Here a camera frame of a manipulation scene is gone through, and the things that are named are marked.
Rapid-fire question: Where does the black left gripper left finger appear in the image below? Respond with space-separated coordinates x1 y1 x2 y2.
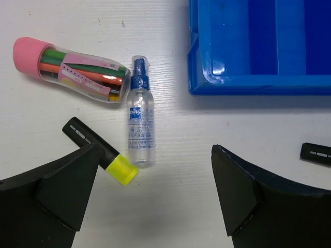
1 144 99 247

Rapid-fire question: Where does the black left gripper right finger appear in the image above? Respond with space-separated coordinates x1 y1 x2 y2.
212 145 330 247

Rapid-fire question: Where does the black highlighter green cap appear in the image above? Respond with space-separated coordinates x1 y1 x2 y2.
300 143 331 166

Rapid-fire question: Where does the black highlighter yellow cap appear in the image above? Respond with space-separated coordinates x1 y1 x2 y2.
62 117 138 185

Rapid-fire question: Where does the clear spray bottle blue cap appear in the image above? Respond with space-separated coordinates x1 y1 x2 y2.
127 55 155 168

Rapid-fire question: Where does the pink-capped clear marker jar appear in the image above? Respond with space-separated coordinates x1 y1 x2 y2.
13 37 130 103

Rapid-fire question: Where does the blue plastic divided bin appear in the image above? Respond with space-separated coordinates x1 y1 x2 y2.
187 0 330 96

